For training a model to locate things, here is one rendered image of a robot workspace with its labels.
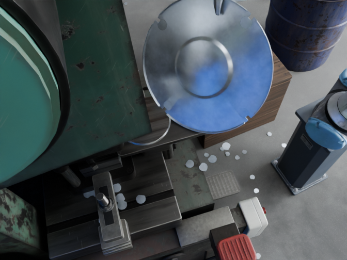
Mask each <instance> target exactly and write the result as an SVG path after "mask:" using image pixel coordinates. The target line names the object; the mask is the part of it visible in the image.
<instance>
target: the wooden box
mask: <svg viewBox="0 0 347 260"><path fill-rule="evenodd" d="M272 55H273V64H274V71H273V80H272V85H271V88H270V91H269V94H268V96H267V98H266V100H265V102H264V104H263V105H262V107H261V108H260V109H259V111H258V112H257V113H256V114H255V115H254V116H253V117H252V118H250V116H249V115H248V116H247V117H246V118H247V119H248V121H247V122H245V124H243V125H242V126H240V127H238V128H236V129H233V130H231V131H228V132H224V133H217V134H206V135H202V136H199V137H197V138H198V140H199V142H200V144H201V145H202V147H203V148H204V149H206V148H208V147H211V146H213V145H215V144H218V143H220V142H223V141H225V140H228V139H230V138H232V137H235V136H237V135H240V134H242V133H245V132H247V131H250V130H252V129H254V128H257V127H260V126H262V125H264V124H267V123H269V122H272V121H274V120H275V118H276V116H277V113H278V111H279V108H280V106H281V103H282V100H283V98H284V96H285V93H286V91H287V88H288V86H289V83H290V81H291V80H290V79H291V78H292V75H291V74H290V72H289V71H288V70H287V69H286V67H285V66H284V65H283V64H282V62H281V61H280V60H279V59H278V57H277V56H276V55H275V54H274V52H273V51H272Z"/></svg>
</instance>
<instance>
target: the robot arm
mask: <svg viewBox="0 0 347 260"><path fill-rule="evenodd" d="M222 3H223V0H214V3H213V5H214V9H215V14H216V15H219V14H220V10H221V7H222ZM305 130H306V132H307V134H308V136H309V137H310V138H311V139H312V140H313V141H314V142H316V143H317V144H319V145H321V146H323V147H325V148H328V149H332V150H339V149H341V148H343V147H344V146H345V145H346V144H347V68H346V69H345V70H343V72H342V73H341V74H340V75H339V78H338V80H337V81H336V83H335V84H334V86H333V87H332V88H331V90H330V91H329V93H328V94H327V96H326V97H325V98H324V99H323V100H322V101H320V102H318V103H317V104H316V106H315V108H314V109H313V111H312V115H311V117H310V118H309V119H308V122H307V123H306V126H305Z"/></svg>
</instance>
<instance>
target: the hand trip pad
mask: <svg viewBox="0 0 347 260"><path fill-rule="evenodd" d="M216 250H217V253H218V256H219V259H220V260H256V258H257V256H256V253H255V250H254V248H253V245H252V243H251V240H250V238H249V237H248V236H247V235H246V234H237V235H234V236H231V237H228V238H225V239H222V240H220V241H219V242H218V243H217V246H216Z"/></svg>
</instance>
